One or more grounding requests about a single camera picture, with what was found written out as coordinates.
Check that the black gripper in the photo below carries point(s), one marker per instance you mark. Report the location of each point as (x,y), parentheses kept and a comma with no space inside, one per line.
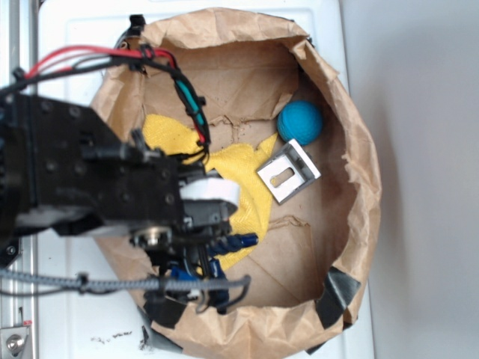
(208,200)

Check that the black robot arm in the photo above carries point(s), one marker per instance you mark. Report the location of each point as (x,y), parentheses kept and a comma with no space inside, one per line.
(63,168)

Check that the yellow cloth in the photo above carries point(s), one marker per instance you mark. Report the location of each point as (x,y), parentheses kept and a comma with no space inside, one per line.
(238,162)

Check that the brown paper bag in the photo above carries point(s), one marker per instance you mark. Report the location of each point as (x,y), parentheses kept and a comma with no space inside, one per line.
(309,273)

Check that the blue ball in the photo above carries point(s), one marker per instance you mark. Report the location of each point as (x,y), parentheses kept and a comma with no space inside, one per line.
(300,120)

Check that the black mounting plate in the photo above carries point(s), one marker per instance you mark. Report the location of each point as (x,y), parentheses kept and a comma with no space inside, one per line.
(10,253)

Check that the grey metal bracket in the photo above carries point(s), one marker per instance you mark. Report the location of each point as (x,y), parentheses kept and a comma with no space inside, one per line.
(288,171)

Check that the aluminium rail frame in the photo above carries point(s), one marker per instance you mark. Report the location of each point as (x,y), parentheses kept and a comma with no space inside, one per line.
(19,310)

